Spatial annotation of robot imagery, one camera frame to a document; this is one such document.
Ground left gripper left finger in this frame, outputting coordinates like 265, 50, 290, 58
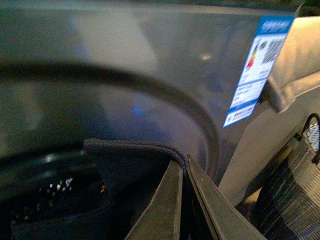
125, 161, 183, 240

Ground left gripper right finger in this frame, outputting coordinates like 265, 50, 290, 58
187, 156, 265, 240

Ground dark navy waffle cloth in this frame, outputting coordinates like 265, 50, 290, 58
83, 138, 188, 195

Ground grey front-load washing machine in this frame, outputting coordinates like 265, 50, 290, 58
0, 0, 299, 240

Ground white woven laundry basket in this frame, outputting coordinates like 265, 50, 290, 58
254, 113, 320, 240

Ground grey draped fabric cover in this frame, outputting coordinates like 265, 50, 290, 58
218, 16, 320, 206

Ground blue energy label sticker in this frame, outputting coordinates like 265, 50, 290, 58
223, 15, 295, 128

